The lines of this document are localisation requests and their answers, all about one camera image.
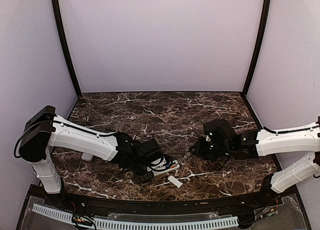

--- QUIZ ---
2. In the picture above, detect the white slotted cable duct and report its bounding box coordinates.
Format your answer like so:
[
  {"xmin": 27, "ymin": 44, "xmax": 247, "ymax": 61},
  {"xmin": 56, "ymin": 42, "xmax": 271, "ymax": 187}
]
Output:
[{"xmin": 31, "ymin": 203, "xmax": 240, "ymax": 230}]

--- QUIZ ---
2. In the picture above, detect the white battery cover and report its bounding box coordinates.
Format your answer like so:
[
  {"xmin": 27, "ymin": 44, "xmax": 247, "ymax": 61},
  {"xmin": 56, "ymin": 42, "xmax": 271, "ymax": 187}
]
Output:
[{"xmin": 167, "ymin": 175, "xmax": 183, "ymax": 188}]

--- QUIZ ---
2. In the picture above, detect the black frame post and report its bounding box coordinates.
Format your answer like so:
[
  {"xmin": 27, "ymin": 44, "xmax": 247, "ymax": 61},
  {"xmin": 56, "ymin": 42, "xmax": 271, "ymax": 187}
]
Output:
[
  {"xmin": 241, "ymin": 0, "xmax": 271, "ymax": 98},
  {"xmin": 51, "ymin": 0, "xmax": 82, "ymax": 98}
]

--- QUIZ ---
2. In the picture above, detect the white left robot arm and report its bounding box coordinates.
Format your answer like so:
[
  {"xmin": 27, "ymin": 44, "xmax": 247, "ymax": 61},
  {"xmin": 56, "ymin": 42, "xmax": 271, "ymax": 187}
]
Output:
[{"xmin": 13, "ymin": 105, "xmax": 179, "ymax": 208}]

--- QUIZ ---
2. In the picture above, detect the white remote back side up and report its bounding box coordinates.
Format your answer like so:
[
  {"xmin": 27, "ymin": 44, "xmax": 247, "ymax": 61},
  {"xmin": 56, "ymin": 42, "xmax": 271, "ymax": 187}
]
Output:
[{"xmin": 81, "ymin": 153, "xmax": 94, "ymax": 162}]

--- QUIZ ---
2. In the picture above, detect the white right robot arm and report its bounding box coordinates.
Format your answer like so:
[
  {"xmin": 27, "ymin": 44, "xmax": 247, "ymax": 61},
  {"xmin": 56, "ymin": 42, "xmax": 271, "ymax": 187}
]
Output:
[{"xmin": 189, "ymin": 119, "xmax": 320, "ymax": 207}]

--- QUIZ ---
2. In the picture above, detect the black right frame post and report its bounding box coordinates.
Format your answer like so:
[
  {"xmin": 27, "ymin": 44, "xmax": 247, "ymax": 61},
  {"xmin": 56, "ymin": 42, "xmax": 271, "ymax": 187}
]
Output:
[{"xmin": 241, "ymin": 0, "xmax": 271, "ymax": 98}]

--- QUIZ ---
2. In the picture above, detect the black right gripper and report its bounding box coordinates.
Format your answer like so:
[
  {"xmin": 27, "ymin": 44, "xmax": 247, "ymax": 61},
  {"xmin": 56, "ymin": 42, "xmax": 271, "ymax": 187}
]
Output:
[{"xmin": 188, "ymin": 136, "xmax": 233, "ymax": 162}]

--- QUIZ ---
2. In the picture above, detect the slim white remote with QR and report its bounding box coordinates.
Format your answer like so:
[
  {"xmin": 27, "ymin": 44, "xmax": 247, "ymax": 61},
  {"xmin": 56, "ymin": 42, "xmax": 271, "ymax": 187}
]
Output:
[{"xmin": 152, "ymin": 160, "xmax": 180, "ymax": 176}]

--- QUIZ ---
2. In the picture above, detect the black left frame post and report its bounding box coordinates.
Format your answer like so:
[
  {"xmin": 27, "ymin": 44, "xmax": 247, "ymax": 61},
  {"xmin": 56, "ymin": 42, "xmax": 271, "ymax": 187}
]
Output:
[{"xmin": 51, "ymin": 0, "xmax": 82, "ymax": 98}]

